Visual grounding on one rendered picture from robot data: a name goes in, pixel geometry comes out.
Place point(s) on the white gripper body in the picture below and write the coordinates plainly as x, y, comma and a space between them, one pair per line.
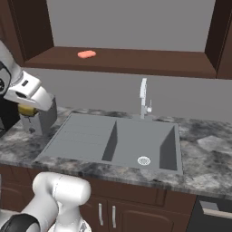
42, 99

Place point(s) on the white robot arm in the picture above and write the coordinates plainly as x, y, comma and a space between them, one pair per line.
57, 190

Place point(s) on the yellow sponge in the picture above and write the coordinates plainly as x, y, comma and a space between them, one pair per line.
27, 110

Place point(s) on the grey double sink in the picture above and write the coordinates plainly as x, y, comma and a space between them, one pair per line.
90, 136

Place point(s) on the dark brown cabinet door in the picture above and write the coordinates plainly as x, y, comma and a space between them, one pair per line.
226, 45
7, 27

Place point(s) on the black countertop appliance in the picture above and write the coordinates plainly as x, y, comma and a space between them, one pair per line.
8, 116

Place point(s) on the brown cupboard door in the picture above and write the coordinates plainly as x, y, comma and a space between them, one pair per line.
92, 216
145, 219
15, 193

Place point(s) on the silver tap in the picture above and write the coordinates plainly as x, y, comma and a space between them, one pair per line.
143, 96

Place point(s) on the brown drawer front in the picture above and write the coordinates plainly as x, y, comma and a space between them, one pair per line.
136, 191

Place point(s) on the black dishwasher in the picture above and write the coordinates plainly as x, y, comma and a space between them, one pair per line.
208, 222

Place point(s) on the dark brown open wall cabinet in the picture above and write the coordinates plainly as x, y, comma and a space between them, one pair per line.
136, 62

